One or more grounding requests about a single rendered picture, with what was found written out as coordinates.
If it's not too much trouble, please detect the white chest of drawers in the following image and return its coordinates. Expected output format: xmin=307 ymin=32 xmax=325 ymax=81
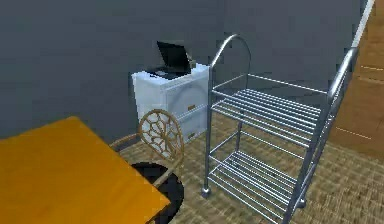
xmin=131 ymin=62 xmax=211 ymax=144

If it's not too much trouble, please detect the wicker chair with black seat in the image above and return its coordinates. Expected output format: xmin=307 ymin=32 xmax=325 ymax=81
xmin=109 ymin=108 xmax=186 ymax=224

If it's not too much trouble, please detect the black laptop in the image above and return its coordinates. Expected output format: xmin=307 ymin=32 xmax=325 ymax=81
xmin=145 ymin=40 xmax=198 ymax=81

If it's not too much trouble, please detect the silver metal shelf cart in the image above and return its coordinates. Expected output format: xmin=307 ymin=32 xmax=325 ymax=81
xmin=200 ymin=33 xmax=360 ymax=224

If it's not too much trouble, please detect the orange wooden table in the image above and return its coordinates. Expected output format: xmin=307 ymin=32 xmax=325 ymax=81
xmin=0 ymin=115 xmax=172 ymax=224

